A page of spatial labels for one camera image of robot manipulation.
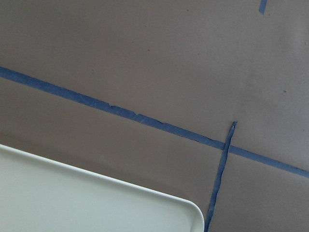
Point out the cream bear print tray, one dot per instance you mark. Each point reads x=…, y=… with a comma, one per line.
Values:
x=43, y=195

